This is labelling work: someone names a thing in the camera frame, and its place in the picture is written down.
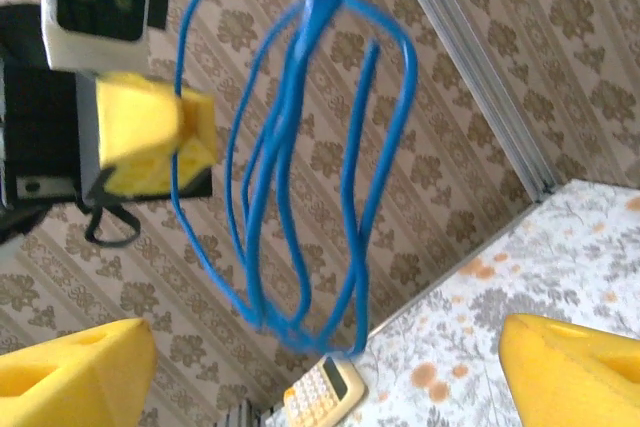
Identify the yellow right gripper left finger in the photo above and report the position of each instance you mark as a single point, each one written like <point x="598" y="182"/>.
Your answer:
<point x="70" y="382"/>

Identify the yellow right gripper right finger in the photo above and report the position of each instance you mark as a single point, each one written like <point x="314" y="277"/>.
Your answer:
<point x="575" y="382"/>

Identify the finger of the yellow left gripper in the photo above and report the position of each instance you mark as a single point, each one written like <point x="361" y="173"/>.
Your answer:
<point x="200" y="122"/>
<point x="137" y="117"/>

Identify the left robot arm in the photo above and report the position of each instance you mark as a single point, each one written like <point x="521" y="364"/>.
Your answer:
<point x="20" y="32"/>

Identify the floral tablecloth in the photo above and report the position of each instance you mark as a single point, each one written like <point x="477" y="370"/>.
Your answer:
<point x="500" y="287"/>

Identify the cream calculator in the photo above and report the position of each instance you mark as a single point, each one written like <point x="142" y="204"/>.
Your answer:
<point x="320" y="394"/>

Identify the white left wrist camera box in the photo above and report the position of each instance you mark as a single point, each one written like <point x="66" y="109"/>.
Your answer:
<point x="100" y="2"/>

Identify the aluminium frame post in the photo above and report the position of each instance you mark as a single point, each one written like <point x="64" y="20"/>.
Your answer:
<point x="475" y="77"/>

